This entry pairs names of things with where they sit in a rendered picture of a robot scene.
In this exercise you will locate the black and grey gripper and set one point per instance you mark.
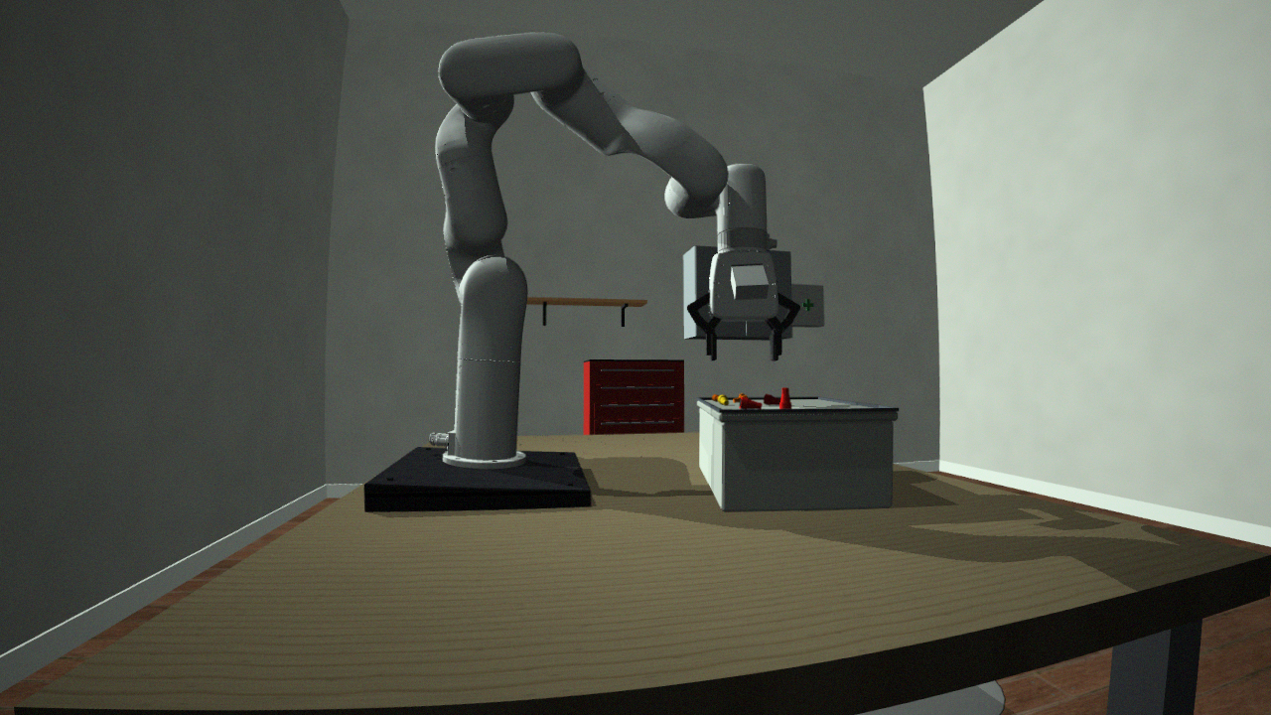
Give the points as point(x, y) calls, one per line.
point(724, 306)

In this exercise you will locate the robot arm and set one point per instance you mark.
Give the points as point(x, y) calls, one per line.
point(481, 75)

